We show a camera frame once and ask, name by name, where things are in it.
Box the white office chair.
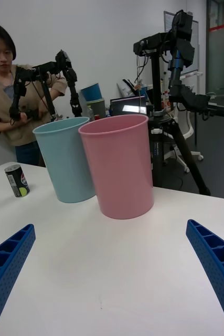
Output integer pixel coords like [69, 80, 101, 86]
[164, 102, 204, 174]

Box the black laptop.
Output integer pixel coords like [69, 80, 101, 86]
[109, 96, 147, 117]

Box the pale blue plastic bin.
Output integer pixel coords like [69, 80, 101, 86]
[32, 117, 97, 204]

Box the black drink can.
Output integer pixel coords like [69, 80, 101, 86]
[4, 164, 30, 198]

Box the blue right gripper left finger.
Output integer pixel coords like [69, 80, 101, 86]
[0, 223, 36, 336]

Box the pink plastic bin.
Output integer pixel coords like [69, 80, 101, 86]
[78, 114, 155, 220]

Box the black tripod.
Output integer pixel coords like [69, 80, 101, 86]
[133, 33, 211, 196]

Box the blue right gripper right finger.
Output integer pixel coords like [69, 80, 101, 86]
[186, 219, 224, 336]

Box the grey plastic bin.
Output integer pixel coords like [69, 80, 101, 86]
[86, 98, 106, 121]

